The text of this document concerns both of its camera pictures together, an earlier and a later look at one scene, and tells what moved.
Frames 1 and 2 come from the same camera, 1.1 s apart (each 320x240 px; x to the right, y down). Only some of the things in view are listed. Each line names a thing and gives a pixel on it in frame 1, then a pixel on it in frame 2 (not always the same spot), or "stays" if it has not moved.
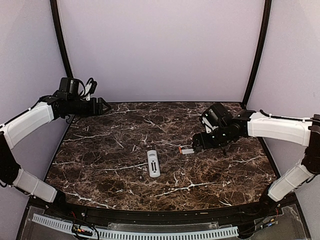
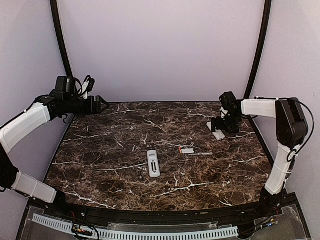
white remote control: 154,171 stays
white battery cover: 187,151 stays
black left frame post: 55,11 stays
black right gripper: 197,137 to 234,129
